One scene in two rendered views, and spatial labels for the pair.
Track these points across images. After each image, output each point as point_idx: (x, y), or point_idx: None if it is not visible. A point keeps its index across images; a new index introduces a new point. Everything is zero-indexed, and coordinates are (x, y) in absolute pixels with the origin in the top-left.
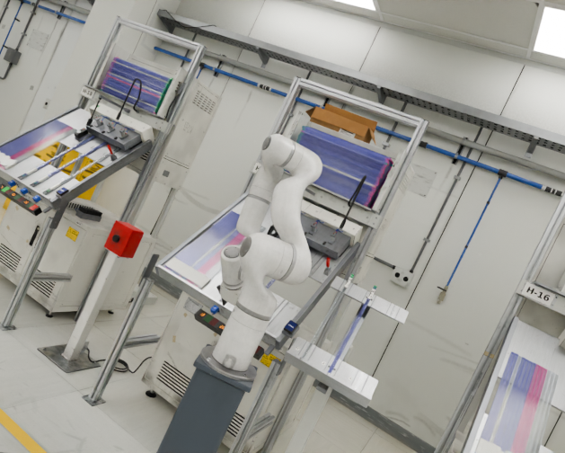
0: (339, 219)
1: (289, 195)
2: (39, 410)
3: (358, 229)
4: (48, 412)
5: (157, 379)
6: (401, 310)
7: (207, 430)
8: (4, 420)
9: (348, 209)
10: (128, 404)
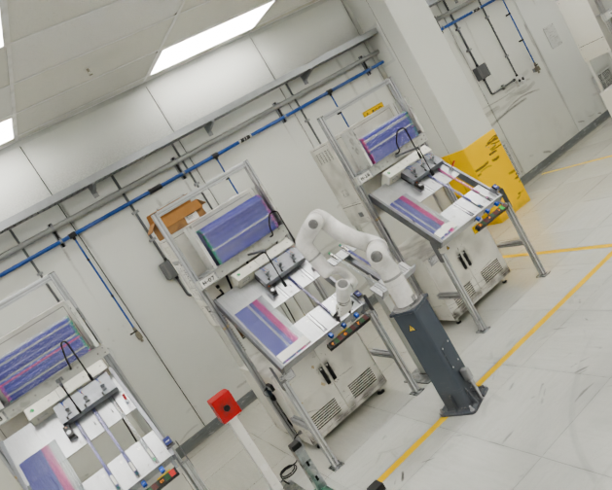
0: (275, 247)
1: (347, 227)
2: (355, 481)
3: (288, 239)
4: (356, 477)
5: (319, 430)
6: None
7: (436, 324)
8: None
9: (289, 232)
10: (336, 450)
